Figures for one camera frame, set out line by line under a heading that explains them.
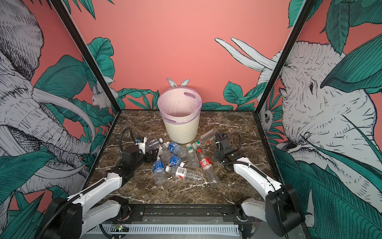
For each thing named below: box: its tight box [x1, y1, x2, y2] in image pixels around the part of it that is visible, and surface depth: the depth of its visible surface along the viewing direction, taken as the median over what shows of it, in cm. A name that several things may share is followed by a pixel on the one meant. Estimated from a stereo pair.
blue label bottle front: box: [152, 155, 167, 186], surface depth 87 cm
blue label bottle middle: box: [159, 149, 186, 168], surface depth 90 cm
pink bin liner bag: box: [158, 87, 203, 124], surface depth 95 cm
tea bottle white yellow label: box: [157, 141, 171, 156], surface depth 97 cm
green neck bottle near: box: [186, 143, 200, 169], surface depth 94 cm
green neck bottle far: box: [191, 128, 220, 148], surface depth 104 cm
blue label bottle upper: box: [166, 141, 190, 158], surface depth 95 cm
